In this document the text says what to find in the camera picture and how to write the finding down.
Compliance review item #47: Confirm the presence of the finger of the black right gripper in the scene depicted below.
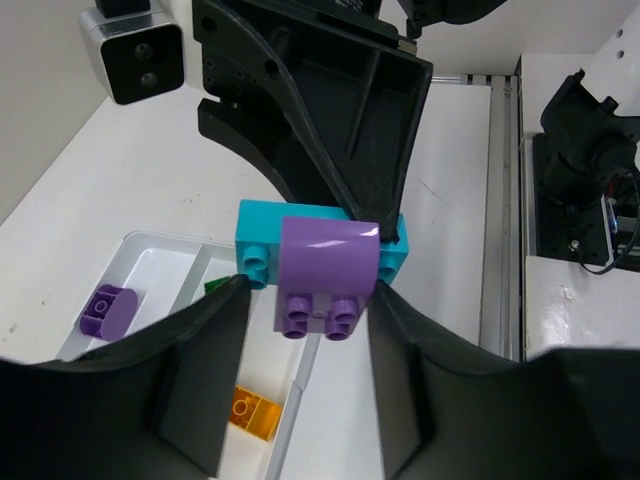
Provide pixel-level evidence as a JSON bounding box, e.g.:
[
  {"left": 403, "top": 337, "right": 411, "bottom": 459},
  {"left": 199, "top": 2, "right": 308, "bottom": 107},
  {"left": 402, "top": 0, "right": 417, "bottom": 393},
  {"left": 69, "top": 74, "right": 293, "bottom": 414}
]
[
  {"left": 197, "top": 99, "right": 295, "bottom": 202},
  {"left": 192, "top": 1, "right": 433, "bottom": 242}
]

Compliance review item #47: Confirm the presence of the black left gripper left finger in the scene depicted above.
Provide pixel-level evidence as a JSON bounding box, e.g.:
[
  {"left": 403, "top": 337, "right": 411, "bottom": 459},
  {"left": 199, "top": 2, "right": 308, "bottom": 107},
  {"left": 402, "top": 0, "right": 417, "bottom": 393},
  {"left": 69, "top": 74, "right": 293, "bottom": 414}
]
[{"left": 1, "top": 275, "right": 250, "bottom": 479}]

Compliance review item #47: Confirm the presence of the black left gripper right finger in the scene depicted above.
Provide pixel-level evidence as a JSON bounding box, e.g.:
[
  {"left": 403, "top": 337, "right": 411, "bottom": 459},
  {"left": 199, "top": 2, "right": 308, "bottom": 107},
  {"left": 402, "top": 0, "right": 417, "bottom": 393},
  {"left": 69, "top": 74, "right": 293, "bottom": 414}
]
[{"left": 368, "top": 282, "right": 639, "bottom": 479}]

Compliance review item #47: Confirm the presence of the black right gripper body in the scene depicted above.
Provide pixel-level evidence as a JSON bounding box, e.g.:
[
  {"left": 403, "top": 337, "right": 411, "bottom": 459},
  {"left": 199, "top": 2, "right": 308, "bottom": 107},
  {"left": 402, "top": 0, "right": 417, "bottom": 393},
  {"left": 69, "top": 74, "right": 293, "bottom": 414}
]
[{"left": 199, "top": 39, "right": 301, "bottom": 166}]

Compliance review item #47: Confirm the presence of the yellow lego brick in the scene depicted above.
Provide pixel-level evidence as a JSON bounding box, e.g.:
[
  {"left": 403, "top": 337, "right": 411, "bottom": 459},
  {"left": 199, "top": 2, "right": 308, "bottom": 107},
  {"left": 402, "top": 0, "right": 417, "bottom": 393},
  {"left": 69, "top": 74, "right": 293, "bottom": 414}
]
[{"left": 229, "top": 385, "right": 283, "bottom": 441}]

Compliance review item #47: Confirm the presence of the teal lego brick front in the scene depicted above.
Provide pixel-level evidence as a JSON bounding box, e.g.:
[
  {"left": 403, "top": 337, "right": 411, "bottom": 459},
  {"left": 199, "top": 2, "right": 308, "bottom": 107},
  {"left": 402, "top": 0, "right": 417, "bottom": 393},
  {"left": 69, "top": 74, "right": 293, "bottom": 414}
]
[{"left": 235, "top": 199, "right": 409, "bottom": 290}]

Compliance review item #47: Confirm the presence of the purple lego brick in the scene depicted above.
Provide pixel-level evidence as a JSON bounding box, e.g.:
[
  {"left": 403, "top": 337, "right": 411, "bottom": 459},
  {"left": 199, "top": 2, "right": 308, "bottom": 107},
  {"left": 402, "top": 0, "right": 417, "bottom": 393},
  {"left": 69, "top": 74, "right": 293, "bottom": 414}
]
[
  {"left": 274, "top": 216, "right": 380, "bottom": 341},
  {"left": 79, "top": 284, "right": 138, "bottom": 342}
]

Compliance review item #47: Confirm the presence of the green lego brick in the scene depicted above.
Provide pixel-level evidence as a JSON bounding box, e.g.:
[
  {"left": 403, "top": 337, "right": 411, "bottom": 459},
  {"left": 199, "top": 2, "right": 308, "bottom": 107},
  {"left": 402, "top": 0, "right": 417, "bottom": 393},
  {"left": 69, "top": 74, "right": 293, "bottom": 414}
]
[{"left": 203, "top": 276, "right": 230, "bottom": 295}]

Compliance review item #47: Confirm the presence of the purple lego brick front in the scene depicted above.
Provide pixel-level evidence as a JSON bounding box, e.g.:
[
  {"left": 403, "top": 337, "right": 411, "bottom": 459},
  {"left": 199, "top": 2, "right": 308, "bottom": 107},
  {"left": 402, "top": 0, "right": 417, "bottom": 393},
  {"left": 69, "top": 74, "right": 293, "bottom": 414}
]
[{"left": 274, "top": 216, "right": 380, "bottom": 341}]

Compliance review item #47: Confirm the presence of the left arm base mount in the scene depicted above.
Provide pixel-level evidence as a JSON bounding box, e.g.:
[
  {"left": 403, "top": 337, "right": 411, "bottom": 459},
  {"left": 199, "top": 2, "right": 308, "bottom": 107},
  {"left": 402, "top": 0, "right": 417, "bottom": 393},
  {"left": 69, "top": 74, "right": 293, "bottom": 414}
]
[{"left": 532, "top": 70, "right": 639, "bottom": 276}]

